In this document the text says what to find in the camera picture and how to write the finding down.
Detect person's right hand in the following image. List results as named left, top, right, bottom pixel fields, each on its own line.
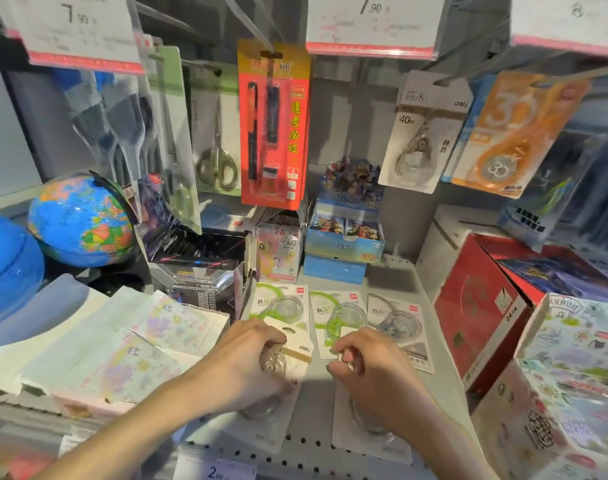
left=326, top=327, right=437, bottom=437

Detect person's left hand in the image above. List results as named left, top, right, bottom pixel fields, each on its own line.
left=200, top=319, right=297, bottom=416

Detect white correction tape pack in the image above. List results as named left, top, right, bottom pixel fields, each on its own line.
left=378, top=70, right=474, bottom=195
left=204, top=316, right=316, bottom=455
left=331, top=325, right=415, bottom=466

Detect person's left forearm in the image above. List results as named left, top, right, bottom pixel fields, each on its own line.
left=31, top=367, right=219, bottom=480

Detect person's right forearm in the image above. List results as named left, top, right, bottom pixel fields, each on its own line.
left=393, top=395, right=501, bottom=480

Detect green correction tape pack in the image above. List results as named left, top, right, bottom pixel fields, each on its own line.
left=248, top=282, right=311, bottom=340
left=309, top=290, right=369, bottom=360

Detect grey correction tape pack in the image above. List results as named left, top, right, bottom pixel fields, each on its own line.
left=366, top=293, right=436, bottom=374

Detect shelf edge price label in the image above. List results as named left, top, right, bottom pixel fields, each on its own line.
left=173, top=452, right=258, bottom=480

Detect pink cartoon box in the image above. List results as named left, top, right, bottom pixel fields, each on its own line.
left=255, top=211, right=307, bottom=284

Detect blue trading card display box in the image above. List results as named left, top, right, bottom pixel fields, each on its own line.
left=303, top=159, right=386, bottom=286

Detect black trading card box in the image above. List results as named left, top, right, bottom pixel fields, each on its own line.
left=135, top=174, right=257, bottom=323

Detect red cardboard box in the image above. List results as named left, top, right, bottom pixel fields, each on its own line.
left=433, top=233, right=608, bottom=398

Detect plain white box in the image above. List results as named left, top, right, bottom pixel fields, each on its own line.
left=415, top=204, right=502, bottom=303

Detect stack of pastel sticker sheets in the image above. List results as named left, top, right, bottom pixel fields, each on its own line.
left=0, top=274, right=231, bottom=418

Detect white floral print box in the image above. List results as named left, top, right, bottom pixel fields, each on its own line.
left=470, top=294, right=608, bottom=480

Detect white hanging correction tape pack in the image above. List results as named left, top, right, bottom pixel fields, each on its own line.
left=378, top=70, right=474, bottom=195

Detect red pen set pack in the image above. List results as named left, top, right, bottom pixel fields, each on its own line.
left=237, top=38, right=313, bottom=211

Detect colourful desk globe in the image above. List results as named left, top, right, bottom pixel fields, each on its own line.
left=27, top=174, right=137, bottom=269

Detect green scissors blister pack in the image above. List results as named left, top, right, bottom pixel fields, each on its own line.
left=145, top=44, right=203, bottom=236

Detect blue hanging tape pack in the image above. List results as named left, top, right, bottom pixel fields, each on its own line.
left=441, top=74, right=497, bottom=184

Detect dark blue pen pack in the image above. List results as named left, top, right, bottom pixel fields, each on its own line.
left=498, top=129, right=608, bottom=253

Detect orange correction tape pack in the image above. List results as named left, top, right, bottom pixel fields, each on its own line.
left=451, top=70, right=592, bottom=200

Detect large blue globe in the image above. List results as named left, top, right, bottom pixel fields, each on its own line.
left=0, top=210, right=46, bottom=331

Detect blue brush blister packs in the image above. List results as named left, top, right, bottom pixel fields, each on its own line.
left=53, top=69, right=152, bottom=198

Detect white price tag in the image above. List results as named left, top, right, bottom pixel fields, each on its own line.
left=510, top=0, right=608, bottom=59
left=0, top=0, right=148, bottom=76
left=305, top=0, right=449, bottom=61

